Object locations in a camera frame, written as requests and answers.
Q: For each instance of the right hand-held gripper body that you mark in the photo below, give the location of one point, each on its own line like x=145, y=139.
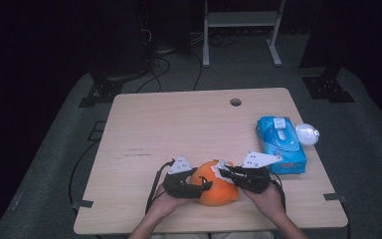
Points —
x=255, y=181

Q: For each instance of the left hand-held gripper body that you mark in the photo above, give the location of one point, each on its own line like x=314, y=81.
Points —
x=179, y=186

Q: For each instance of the white wet wipe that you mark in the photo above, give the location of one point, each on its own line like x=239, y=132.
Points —
x=218, y=167

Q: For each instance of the orange round soft toy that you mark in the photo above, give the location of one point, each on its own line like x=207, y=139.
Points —
x=217, y=194

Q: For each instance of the person's left hand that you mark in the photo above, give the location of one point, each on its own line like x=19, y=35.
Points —
x=165, y=204

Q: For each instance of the person's right hand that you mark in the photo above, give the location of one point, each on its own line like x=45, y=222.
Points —
x=267, y=202

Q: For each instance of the blue wet wipes pack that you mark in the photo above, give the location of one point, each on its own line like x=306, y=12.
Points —
x=280, y=136

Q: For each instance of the grey tape strip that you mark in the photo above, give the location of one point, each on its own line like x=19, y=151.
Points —
x=83, y=203
x=335, y=196

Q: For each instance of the black stand base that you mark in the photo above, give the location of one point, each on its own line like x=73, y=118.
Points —
x=326, y=88
x=101, y=91

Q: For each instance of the white metal stand frame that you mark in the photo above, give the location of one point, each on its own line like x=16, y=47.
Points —
x=242, y=19

